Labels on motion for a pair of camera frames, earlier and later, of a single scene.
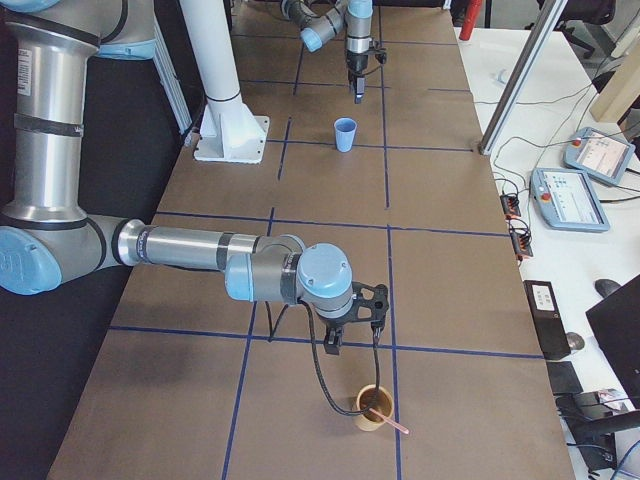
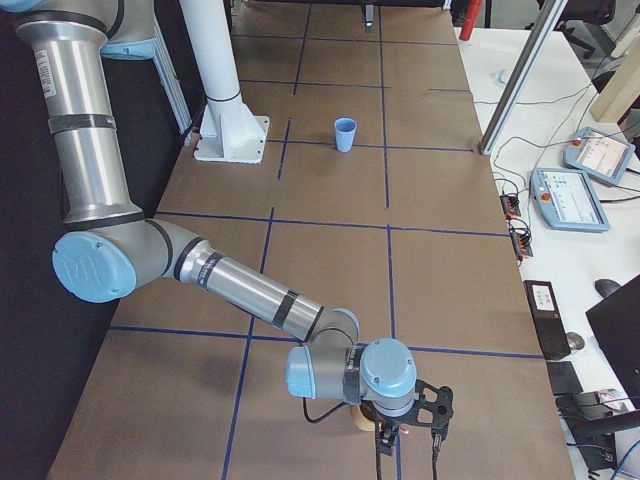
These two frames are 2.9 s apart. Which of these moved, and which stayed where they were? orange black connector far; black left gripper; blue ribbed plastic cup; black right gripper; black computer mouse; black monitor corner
Moved: black right gripper; black left gripper
Stayed: blue ribbed plastic cup; orange black connector far; black computer mouse; black monitor corner
